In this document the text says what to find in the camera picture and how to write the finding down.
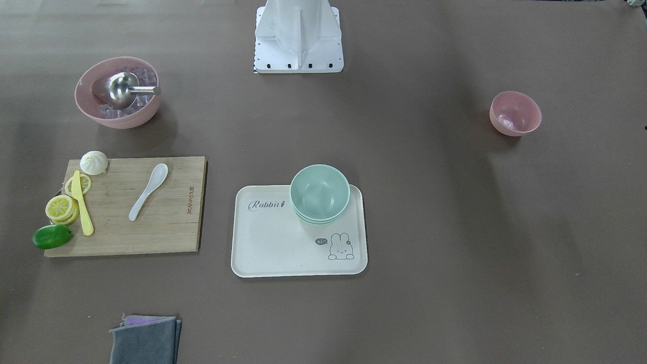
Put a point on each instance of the small pink bowl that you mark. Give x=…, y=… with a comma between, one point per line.
x=514, y=113

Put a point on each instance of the top green bowl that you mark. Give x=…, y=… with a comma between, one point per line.
x=319, y=185

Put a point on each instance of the green bowl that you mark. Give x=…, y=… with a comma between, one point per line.
x=320, y=215
x=314, y=221
x=319, y=185

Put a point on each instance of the middle green bowl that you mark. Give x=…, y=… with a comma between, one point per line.
x=320, y=215

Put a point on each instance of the bottom green bowl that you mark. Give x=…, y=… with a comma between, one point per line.
x=314, y=221

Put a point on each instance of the white ceramic spoon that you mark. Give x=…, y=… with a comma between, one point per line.
x=157, y=177

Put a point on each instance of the large pink bowl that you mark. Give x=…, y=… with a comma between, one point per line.
x=92, y=108

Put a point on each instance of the cream rabbit tray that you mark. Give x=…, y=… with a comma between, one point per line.
x=270, y=240

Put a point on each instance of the bamboo cutting board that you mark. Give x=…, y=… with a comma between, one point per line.
x=169, y=222

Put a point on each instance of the clear ice cubes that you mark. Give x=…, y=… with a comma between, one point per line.
x=146, y=77

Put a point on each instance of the metal ice scoop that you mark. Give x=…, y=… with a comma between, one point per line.
x=119, y=90

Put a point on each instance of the grey folded cloth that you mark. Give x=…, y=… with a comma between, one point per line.
x=146, y=343

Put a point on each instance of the white steamed bun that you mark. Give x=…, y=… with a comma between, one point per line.
x=94, y=163

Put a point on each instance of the lemon slice near bun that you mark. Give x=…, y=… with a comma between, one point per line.
x=85, y=183

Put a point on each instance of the purple cloth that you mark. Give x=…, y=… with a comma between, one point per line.
x=143, y=319

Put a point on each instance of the yellow plastic knife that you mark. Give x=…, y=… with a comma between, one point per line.
x=76, y=192

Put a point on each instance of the lower lemon slice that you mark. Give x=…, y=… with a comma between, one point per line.
x=75, y=215

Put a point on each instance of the top lemon slice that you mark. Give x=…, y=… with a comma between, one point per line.
x=60, y=208

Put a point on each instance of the green lime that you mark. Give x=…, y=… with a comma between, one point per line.
x=51, y=236

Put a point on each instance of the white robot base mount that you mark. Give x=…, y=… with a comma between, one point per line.
x=298, y=37

